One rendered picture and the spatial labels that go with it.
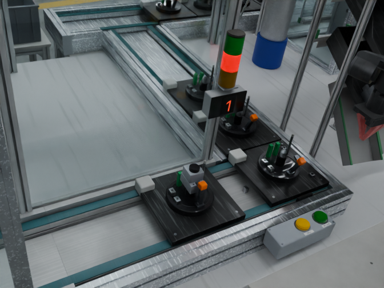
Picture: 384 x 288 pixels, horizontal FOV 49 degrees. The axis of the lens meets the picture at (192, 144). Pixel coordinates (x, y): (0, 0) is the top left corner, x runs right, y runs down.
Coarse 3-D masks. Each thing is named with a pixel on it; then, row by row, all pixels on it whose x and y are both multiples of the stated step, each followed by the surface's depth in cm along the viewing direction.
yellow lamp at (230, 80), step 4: (220, 68) 117; (220, 72) 117; (224, 72) 116; (228, 72) 115; (236, 72) 116; (220, 76) 117; (224, 76) 116; (228, 76) 116; (232, 76) 116; (236, 76) 117; (220, 80) 118; (224, 80) 117; (228, 80) 117; (232, 80) 117; (220, 84) 118; (224, 84) 118; (228, 84) 117; (232, 84) 118; (228, 88) 118
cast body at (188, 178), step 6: (186, 168) 116; (192, 168) 115; (198, 168) 115; (186, 174) 116; (192, 174) 115; (198, 174) 115; (186, 180) 117; (192, 180) 116; (198, 180) 117; (186, 186) 118; (192, 186) 115; (192, 192) 117
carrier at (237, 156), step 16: (272, 144) 137; (240, 160) 139; (256, 160) 141; (272, 160) 139; (288, 160) 140; (256, 176) 135; (272, 176) 133; (288, 176) 134; (304, 176) 138; (320, 176) 139; (272, 192) 130; (288, 192) 131; (304, 192) 132
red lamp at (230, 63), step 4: (224, 52) 113; (224, 56) 114; (228, 56) 112; (232, 56) 112; (236, 56) 112; (240, 56) 113; (224, 60) 114; (228, 60) 113; (232, 60) 113; (236, 60) 113; (240, 60) 115; (224, 64) 114; (228, 64) 114; (232, 64) 114; (236, 64) 114; (224, 68) 115; (228, 68) 114; (232, 68) 114; (236, 68) 115; (232, 72) 115
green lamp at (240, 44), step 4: (228, 36) 110; (228, 40) 110; (232, 40) 110; (236, 40) 109; (240, 40) 110; (244, 40) 111; (228, 44) 111; (232, 44) 110; (236, 44) 110; (240, 44) 110; (224, 48) 113; (228, 48) 111; (232, 48) 111; (236, 48) 111; (240, 48) 111; (228, 52) 112; (232, 52) 111; (236, 52) 111; (240, 52) 112
